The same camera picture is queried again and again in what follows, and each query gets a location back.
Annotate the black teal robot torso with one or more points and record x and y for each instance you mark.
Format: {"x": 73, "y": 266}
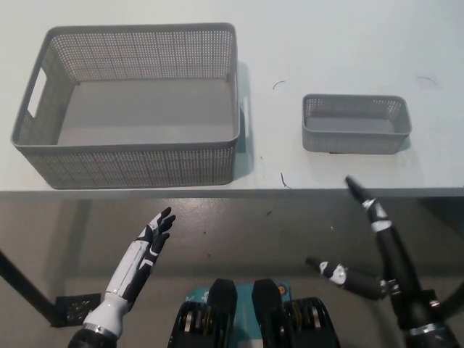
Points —
{"x": 268, "y": 319}

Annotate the small grey perforated basket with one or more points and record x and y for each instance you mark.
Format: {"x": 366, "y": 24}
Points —
{"x": 348, "y": 143}

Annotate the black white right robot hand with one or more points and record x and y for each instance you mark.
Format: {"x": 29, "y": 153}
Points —
{"x": 397, "y": 268}

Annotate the large grey perforated basket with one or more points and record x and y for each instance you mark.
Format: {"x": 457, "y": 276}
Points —
{"x": 145, "y": 166}

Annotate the black metal table leg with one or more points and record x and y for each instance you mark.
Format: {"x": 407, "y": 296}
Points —
{"x": 453, "y": 306}
{"x": 27, "y": 286}

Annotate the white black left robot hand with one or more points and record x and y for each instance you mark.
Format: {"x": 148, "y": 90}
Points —
{"x": 130, "y": 270}

